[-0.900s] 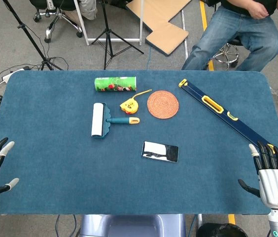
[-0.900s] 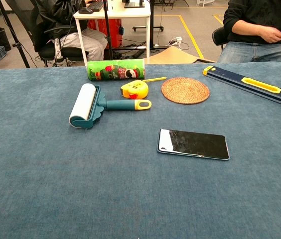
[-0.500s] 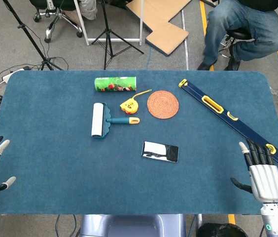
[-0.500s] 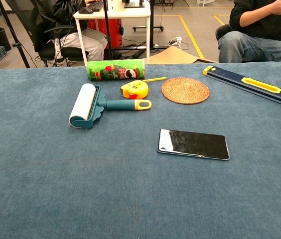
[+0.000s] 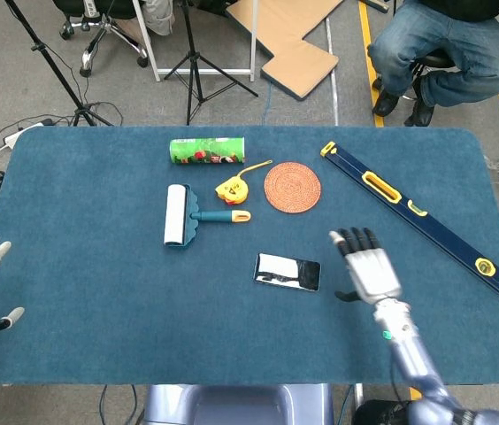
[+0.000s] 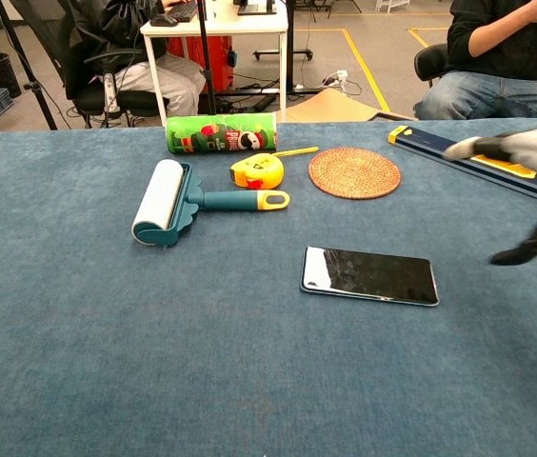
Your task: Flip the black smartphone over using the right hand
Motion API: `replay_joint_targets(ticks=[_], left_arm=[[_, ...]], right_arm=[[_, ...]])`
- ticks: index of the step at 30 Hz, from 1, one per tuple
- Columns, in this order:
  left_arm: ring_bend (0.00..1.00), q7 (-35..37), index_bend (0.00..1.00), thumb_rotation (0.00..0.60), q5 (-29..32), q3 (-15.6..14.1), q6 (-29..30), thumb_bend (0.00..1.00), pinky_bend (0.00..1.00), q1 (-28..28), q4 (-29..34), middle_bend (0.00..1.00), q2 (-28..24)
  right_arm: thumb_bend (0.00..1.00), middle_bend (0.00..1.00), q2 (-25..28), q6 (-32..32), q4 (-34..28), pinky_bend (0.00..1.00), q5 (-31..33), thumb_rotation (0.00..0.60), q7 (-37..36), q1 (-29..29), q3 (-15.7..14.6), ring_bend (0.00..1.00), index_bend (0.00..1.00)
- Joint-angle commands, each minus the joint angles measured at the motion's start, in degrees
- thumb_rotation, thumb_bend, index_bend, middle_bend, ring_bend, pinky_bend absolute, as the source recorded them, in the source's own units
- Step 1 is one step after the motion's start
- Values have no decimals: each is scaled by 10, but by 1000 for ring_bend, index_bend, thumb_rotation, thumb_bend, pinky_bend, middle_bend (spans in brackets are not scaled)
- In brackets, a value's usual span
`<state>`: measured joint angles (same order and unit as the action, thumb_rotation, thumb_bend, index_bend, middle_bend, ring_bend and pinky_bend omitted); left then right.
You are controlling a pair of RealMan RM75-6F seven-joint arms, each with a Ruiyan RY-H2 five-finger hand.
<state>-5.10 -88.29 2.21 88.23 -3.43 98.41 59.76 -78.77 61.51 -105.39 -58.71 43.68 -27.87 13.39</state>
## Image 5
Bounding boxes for black office chair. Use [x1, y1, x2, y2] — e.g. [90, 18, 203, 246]
[51, 0, 150, 79]

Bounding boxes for teal lint roller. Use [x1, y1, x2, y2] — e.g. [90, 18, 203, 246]
[162, 183, 252, 249]

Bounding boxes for blue yellow spirit level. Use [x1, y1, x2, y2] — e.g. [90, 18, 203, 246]
[319, 141, 499, 300]

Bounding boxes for black stool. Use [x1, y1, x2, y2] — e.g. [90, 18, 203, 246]
[402, 47, 457, 103]

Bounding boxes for black tripod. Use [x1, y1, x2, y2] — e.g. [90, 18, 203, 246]
[3, 0, 114, 128]
[163, 0, 260, 127]

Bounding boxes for white power strip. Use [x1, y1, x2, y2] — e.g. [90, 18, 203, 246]
[3, 121, 45, 150]

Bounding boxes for robot right five-finger hand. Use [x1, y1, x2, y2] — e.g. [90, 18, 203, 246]
[328, 227, 403, 306]

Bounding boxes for blue smartphone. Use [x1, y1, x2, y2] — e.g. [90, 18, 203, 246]
[253, 252, 323, 293]

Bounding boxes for white table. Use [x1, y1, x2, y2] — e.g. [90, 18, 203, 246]
[131, 0, 258, 83]

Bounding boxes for round woven coaster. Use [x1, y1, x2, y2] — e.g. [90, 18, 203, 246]
[263, 160, 323, 216]

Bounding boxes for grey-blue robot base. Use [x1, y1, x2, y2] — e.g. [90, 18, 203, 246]
[142, 383, 335, 425]

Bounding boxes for blue table mat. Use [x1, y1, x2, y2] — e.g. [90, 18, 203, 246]
[0, 125, 499, 387]

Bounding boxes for yellow tape measure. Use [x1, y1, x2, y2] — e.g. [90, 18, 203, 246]
[214, 159, 274, 207]

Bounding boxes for green Pringles can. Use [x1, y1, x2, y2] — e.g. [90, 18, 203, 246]
[168, 136, 247, 166]

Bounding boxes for person in grey trousers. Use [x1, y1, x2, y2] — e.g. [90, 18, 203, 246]
[111, 0, 176, 46]

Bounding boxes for brown cardboard sheet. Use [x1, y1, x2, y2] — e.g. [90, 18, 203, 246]
[226, 0, 341, 101]

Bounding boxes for person in blue jeans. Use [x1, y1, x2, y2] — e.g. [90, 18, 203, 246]
[366, 0, 499, 128]

